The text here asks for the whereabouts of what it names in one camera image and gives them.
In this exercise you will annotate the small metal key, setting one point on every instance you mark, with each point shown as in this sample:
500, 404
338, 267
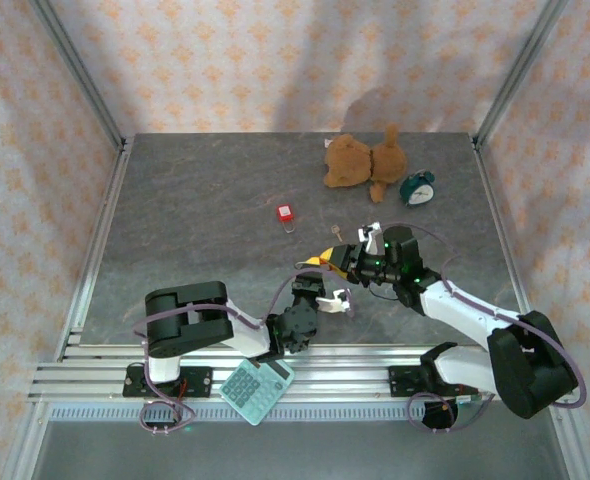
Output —
334, 230

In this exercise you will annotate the red padlock with white label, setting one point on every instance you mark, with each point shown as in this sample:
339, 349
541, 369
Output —
285, 212

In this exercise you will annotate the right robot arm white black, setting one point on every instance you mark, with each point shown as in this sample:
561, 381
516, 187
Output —
470, 310

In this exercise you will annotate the teal alarm clock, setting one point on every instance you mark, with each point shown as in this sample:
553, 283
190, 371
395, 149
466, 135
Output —
417, 192

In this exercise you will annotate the teal calculator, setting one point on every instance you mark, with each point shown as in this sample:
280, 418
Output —
255, 392

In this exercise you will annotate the brown teddy bear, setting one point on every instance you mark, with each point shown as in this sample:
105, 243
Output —
350, 162

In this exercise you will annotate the aluminium mounting rail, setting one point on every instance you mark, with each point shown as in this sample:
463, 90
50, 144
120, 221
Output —
345, 380

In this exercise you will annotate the aluminium side rail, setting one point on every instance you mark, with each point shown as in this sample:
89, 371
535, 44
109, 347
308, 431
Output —
100, 240
505, 240

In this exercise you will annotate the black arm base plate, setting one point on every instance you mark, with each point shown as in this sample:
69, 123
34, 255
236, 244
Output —
195, 382
402, 382

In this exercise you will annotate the aluminium frame post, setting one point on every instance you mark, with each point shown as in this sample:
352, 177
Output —
84, 75
515, 75

